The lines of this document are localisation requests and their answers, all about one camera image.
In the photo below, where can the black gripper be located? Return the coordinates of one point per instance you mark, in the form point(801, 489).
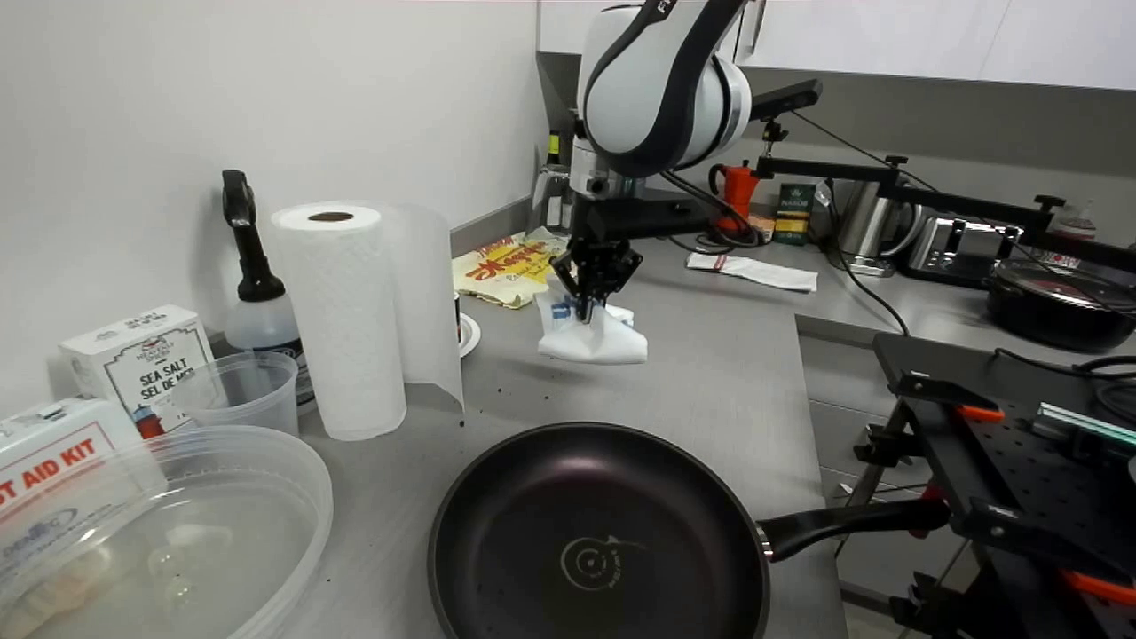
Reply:
point(602, 258)

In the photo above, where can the white blue-striped dish cloth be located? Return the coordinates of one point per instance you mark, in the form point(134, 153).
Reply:
point(607, 334)

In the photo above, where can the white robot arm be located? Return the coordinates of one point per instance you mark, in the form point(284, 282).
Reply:
point(655, 98)

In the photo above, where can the black frying pan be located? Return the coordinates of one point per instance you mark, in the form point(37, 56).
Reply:
point(593, 530)

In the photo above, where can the yellow printed bag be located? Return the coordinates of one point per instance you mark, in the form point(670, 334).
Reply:
point(510, 270)

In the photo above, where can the white folded paper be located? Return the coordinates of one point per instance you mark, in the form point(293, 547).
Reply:
point(758, 270)

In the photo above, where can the red kettle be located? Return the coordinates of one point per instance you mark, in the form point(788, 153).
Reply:
point(736, 187)

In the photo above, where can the white paper towel roll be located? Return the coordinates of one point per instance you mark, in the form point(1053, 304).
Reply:
point(373, 311)

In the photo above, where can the small clear plastic container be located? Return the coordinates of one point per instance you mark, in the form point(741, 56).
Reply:
point(252, 388)

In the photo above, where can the silver toaster appliance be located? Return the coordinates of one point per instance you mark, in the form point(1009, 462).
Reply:
point(929, 236)

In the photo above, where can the white sea salt box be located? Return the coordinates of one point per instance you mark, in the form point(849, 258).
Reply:
point(138, 361)

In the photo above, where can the clear plastic bowl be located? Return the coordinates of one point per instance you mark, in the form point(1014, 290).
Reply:
point(220, 547)

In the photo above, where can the black perforated mounting table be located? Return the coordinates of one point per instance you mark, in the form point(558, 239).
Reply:
point(1036, 478)

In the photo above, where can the black round pot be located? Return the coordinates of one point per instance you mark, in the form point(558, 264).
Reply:
point(1077, 307)

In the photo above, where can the first aid kit box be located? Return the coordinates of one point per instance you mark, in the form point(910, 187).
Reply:
point(63, 465)

